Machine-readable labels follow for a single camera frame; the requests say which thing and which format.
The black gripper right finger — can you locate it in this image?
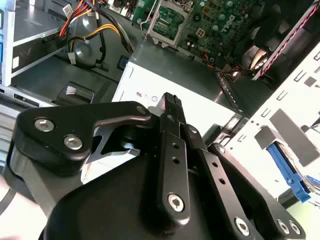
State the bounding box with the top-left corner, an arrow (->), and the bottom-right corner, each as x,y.
172,92 -> 308,240

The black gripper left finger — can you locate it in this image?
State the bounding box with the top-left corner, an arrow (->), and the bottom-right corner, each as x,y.
9,91 -> 192,228

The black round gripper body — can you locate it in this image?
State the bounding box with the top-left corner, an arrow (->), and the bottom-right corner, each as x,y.
44,152 -> 236,240

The hard disk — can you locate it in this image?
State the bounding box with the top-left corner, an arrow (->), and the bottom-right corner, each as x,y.
265,139 -> 320,205

